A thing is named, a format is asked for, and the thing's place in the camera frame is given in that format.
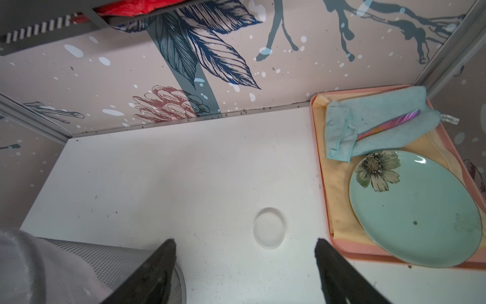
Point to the red Chuba chips bag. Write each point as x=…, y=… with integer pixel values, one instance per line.
x=133, y=8

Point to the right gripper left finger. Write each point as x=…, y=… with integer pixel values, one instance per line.
x=151, y=282

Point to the teal plate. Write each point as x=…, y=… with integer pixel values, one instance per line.
x=415, y=209

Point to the iridescent pink utensil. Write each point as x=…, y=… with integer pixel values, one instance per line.
x=390, y=124

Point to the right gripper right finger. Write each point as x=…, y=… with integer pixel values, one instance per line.
x=340, y=281

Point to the mesh waste bin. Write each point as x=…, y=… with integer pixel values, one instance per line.
x=114, y=265

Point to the black wall basket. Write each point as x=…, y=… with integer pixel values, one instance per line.
x=28, y=24

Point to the teal folded cloth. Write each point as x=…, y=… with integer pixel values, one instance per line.
x=387, y=120

